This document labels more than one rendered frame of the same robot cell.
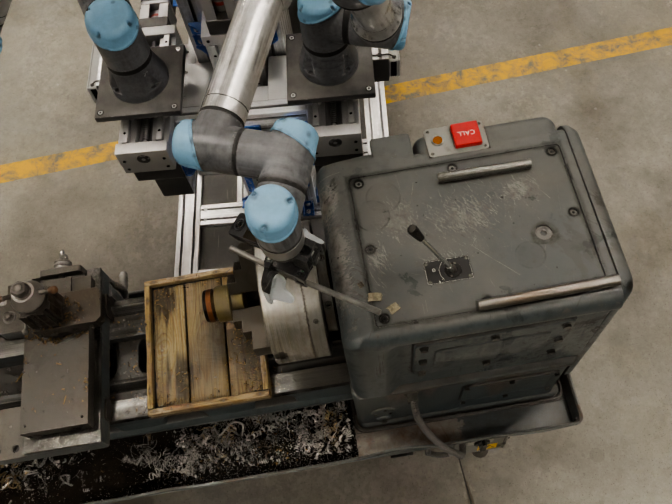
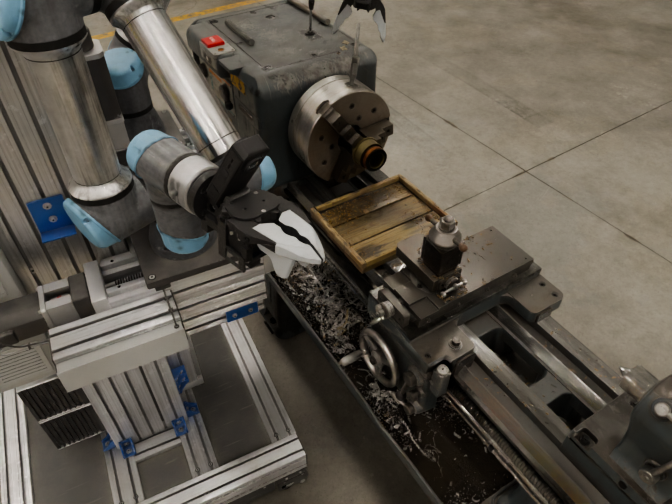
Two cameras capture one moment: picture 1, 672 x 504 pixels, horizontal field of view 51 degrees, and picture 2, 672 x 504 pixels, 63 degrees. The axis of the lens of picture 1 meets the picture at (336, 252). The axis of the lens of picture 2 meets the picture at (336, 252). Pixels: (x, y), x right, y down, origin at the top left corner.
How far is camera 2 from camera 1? 2.13 m
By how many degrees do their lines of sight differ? 64
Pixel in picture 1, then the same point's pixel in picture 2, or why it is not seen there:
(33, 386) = (496, 267)
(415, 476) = not seen: hidden behind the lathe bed
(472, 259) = (299, 29)
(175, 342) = (396, 233)
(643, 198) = not seen: hidden behind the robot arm
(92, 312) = (418, 238)
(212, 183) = (158, 484)
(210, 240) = (233, 452)
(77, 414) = (491, 233)
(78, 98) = not seen: outside the picture
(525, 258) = (289, 19)
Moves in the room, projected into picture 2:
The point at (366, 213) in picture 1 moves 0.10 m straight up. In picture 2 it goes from (289, 60) to (287, 28)
